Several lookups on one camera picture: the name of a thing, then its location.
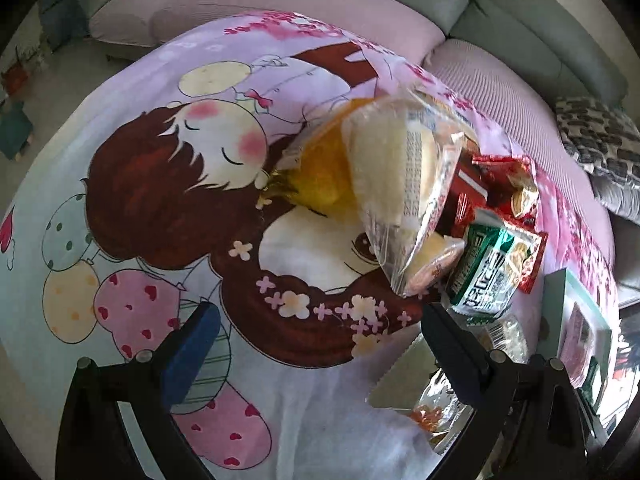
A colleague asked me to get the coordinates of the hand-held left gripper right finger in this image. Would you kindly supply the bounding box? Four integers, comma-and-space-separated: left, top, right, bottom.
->
421, 302, 590, 480

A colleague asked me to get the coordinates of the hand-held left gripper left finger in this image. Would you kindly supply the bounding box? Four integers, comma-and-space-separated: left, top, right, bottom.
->
56, 301, 222, 480

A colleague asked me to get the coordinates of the pale serrated snack packet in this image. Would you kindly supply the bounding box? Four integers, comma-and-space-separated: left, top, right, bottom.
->
367, 332, 446, 411

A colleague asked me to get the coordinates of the clear packet with barcode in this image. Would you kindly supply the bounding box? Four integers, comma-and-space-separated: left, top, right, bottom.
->
477, 314, 530, 363

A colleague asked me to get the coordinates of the clear packet with orange pieces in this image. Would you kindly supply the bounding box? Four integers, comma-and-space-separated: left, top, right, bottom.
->
407, 370, 483, 455

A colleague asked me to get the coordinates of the green and white snack packet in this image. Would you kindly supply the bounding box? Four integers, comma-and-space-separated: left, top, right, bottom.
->
445, 210, 548, 323

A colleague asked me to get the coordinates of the small yellow cake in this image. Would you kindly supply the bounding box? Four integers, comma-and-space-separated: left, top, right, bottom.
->
405, 232, 467, 296

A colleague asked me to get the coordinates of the white box with teal rim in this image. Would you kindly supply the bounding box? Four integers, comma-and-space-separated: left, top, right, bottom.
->
542, 267, 621, 436

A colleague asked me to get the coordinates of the red snack box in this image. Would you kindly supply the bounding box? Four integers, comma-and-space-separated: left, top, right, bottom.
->
440, 170, 488, 238

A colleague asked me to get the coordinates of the red snack packet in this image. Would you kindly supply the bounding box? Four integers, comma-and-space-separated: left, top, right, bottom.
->
472, 154, 541, 231

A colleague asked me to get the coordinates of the clear bag of bread buns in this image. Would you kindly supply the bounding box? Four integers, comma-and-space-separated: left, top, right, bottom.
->
345, 87, 481, 297

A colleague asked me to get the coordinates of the yellow orange snack packet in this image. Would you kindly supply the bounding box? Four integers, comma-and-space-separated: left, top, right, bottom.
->
257, 100, 371, 216

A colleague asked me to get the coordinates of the printed cartoon blanket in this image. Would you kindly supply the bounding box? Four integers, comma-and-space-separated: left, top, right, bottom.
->
0, 10, 621, 480

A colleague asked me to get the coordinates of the grey cushion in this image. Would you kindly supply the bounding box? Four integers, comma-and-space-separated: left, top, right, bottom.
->
590, 175, 640, 226

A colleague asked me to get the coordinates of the black and white patterned pillow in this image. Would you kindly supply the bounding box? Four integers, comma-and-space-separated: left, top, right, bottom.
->
555, 96, 640, 186

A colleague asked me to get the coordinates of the blue stool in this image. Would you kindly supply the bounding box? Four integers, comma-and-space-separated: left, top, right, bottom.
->
0, 102, 36, 162

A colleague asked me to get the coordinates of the red floor item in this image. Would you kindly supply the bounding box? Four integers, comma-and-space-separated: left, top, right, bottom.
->
2, 62, 31, 96

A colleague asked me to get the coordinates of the dark cabinet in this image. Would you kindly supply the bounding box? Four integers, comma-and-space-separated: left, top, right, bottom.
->
40, 0, 96, 51

